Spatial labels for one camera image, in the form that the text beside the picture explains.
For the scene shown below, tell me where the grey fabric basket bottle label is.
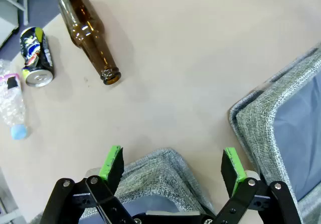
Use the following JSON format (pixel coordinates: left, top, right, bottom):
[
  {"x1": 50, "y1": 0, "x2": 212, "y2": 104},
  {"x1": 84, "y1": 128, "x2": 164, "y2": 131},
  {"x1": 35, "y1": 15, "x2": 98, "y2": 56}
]
[{"x1": 30, "y1": 147, "x2": 218, "y2": 224}]

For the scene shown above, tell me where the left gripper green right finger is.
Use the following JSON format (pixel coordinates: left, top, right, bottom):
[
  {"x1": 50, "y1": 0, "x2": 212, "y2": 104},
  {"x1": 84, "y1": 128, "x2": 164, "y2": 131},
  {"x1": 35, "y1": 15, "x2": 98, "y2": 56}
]
[{"x1": 213, "y1": 147, "x2": 301, "y2": 224}]

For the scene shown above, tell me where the white desk with legs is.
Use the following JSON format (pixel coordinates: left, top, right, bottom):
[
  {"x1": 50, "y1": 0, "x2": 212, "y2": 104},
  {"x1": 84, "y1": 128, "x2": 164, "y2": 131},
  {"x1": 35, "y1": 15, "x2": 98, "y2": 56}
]
[{"x1": 0, "y1": 0, "x2": 29, "y2": 26}]

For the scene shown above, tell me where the brown glass bottle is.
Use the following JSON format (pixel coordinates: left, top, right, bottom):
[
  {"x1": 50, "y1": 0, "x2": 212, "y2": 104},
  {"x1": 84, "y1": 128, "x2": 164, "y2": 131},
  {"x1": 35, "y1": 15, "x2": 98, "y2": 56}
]
[{"x1": 58, "y1": 0, "x2": 122, "y2": 86}]

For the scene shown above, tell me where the crushed plastic bottle pink label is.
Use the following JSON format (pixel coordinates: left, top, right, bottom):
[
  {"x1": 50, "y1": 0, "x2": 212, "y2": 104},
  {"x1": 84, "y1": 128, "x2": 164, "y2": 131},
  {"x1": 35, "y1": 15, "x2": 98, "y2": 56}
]
[{"x1": 0, "y1": 59, "x2": 29, "y2": 141}]

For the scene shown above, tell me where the crushed black soda can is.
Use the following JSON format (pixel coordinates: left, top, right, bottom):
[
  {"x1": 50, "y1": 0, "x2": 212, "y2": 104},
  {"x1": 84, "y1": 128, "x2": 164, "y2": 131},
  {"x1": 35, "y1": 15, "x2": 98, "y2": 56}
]
[{"x1": 20, "y1": 27, "x2": 55, "y2": 88}]

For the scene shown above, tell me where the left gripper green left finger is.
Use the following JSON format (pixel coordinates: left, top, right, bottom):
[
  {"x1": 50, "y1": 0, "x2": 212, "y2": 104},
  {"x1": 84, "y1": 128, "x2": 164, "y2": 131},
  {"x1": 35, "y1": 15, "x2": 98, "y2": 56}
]
[{"x1": 41, "y1": 145, "x2": 136, "y2": 224}]

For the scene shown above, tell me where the grey fabric basket plastic label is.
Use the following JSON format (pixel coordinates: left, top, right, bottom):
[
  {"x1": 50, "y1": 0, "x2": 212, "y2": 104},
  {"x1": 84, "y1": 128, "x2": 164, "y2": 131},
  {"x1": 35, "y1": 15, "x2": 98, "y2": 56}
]
[{"x1": 228, "y1": 47, "x2": 321, "y2": 224}]

